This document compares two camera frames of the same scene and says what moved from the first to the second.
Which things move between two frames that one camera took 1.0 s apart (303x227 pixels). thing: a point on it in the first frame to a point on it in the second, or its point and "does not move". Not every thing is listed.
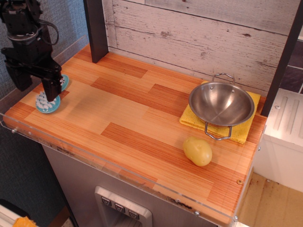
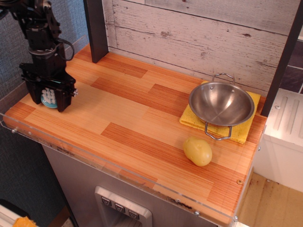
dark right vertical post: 285,58 does not move
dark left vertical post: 96,29 does not move
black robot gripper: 37,56 to 51,71
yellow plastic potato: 198,151 does not move
